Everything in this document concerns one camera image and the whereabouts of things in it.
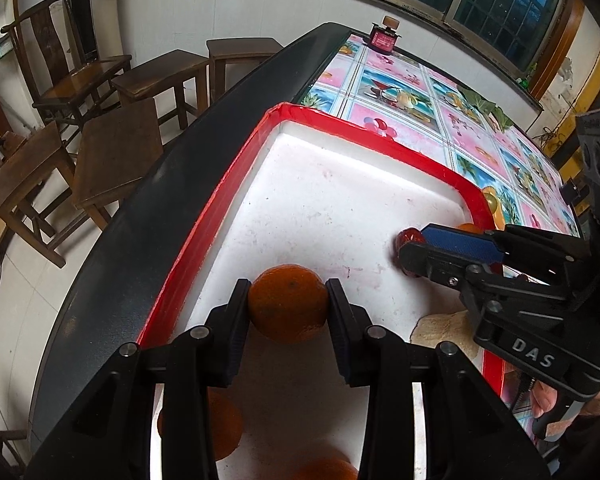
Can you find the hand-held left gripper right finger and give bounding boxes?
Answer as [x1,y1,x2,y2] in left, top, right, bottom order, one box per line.
[325,278,551,480]

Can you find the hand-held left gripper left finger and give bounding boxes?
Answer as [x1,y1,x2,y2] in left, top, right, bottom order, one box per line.
[25,278,253,480]

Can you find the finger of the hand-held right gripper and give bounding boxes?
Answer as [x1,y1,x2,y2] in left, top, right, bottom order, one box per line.
[422,223,588,273]
[399,241,571,302]

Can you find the red date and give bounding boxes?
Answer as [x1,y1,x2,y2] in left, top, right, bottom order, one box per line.
[395,227,427,280]

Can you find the large orange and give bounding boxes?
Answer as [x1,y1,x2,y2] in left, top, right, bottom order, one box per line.
[247,263,329,345]

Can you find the red tray with white inside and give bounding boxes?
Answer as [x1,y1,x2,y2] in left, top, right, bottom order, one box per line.
[137,102,508,480]

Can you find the person's right hand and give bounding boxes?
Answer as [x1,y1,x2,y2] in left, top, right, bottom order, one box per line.
[531,380,600,421]

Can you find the fruit print tablecloth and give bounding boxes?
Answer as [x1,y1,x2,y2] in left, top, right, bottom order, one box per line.
[295,35,581,441]

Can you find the green leaves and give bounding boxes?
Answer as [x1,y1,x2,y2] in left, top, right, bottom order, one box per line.
[457,85,515,131]

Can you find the wooden stool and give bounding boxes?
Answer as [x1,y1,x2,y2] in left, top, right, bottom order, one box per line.
[206,37,284,111]
[111,50,210,131]
[0,120,78,268]
[72,97,163,231]

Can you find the pink bottle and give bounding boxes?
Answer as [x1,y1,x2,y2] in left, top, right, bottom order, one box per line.
[369,16,402,55]

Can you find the wooden chair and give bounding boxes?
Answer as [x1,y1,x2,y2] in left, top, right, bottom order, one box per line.
[1,0,132,146]

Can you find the white standing air conditioner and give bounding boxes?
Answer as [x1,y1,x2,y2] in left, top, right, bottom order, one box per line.
[69,0,121,68]

